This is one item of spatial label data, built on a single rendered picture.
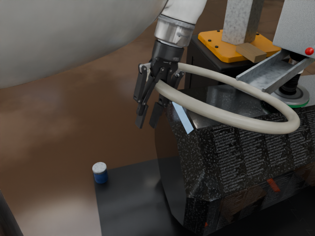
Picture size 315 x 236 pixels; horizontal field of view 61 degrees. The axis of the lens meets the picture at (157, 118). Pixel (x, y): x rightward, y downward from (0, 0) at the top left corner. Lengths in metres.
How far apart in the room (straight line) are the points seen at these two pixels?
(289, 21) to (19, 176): 2.04
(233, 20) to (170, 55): 1.51
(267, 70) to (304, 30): 0.21
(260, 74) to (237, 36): 0.97
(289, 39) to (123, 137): 1.59
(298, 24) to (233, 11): 0.89
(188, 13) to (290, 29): 0.75
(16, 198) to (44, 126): 0.78
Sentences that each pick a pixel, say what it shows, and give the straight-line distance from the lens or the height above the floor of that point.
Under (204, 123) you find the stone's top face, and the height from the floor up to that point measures 0.82.
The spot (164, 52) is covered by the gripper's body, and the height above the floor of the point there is 1.36.
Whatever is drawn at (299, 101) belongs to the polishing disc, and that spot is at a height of 0.88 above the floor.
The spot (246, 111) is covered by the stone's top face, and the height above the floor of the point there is 0.82.
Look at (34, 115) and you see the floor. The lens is 2.88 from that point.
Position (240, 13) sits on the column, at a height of 1.02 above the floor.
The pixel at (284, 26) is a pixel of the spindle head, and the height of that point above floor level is 1.22.
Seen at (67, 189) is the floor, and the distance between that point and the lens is 2.12.
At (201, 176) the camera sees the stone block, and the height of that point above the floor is 0.66.
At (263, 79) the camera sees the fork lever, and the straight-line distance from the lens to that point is 1.17.
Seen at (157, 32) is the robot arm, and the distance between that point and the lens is 0.66.
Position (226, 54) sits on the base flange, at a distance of 2.03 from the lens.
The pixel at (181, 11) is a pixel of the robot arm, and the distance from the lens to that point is 0.63.
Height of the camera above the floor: 1.64
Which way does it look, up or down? 40 degrees down
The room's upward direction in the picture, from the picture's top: straight up
